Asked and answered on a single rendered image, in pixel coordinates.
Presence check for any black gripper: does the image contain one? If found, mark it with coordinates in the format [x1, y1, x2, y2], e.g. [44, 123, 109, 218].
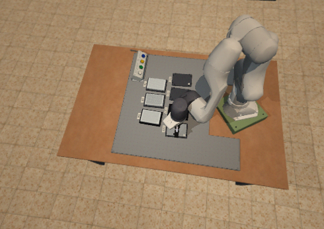
[173, 124, 181, 138]

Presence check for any grey button panel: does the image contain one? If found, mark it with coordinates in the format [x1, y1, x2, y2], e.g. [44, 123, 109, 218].
[131, 50, 147, 82]

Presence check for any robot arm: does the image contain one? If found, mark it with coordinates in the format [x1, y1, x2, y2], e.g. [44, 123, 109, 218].
[163, 15, 279, 130]

